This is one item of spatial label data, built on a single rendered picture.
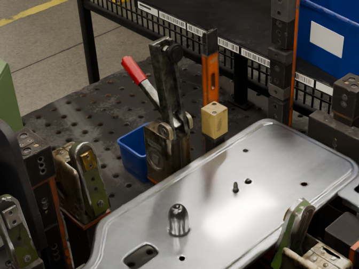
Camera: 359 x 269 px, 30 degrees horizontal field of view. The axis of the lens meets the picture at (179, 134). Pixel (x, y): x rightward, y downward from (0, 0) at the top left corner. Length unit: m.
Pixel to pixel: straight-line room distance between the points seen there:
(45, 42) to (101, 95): 1.87
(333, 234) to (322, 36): 0.43
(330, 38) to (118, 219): 0.54
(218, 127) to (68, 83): 2.22
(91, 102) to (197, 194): 0.86
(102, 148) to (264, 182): 0.68
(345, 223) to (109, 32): 2.83
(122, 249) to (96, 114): 0.87
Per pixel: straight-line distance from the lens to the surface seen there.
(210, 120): 1.17
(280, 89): 1.36
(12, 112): 1.44
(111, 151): 1.69
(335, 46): 1.31
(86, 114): 1.84
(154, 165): 1.20
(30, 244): 1.03
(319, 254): 0.95
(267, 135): 1.22
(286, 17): 1.27
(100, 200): 1.09
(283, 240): 0.95
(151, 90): 1.15
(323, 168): 1.15
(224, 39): 1.47
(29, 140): 1.05
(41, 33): 3.85
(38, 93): 3.31
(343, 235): 1.07
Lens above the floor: 1.72
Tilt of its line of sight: 36 degrees down
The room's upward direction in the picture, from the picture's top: 3 degrees counter-clockwise
